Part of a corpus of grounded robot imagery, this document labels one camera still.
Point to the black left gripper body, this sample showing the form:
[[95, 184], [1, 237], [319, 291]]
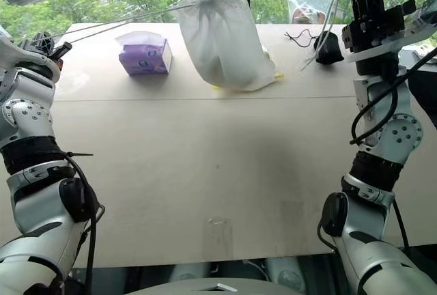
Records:
[[39, 45]]

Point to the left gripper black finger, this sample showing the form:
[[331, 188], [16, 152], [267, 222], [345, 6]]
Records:
[[58, 55], [63, 48]]

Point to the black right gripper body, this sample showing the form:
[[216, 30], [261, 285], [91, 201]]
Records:
[[375, 27]]

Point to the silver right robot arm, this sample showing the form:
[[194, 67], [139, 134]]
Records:
[[403, 134]]

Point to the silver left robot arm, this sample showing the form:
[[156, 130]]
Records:
[[30, 117]]

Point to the clear plastic bag at window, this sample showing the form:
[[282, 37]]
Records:
[[310, 6]]

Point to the white crumpled item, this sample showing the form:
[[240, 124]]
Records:
[[425, 51]]

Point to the purple tissue box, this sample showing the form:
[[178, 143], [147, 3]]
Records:
[[143, 59]]

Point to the grey rounded shape under table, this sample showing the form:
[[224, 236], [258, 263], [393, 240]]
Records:
[[286, 276], [189, 272]]

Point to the grey robot torso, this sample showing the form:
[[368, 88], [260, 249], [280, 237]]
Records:
[[191, 288]]

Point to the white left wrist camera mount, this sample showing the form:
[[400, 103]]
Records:
[[20, 57]]

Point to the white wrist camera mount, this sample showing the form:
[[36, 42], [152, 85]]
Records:
[[20, 57], [375, 51]]

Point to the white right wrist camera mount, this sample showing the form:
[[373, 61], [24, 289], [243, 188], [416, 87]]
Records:
[[375, 51]]

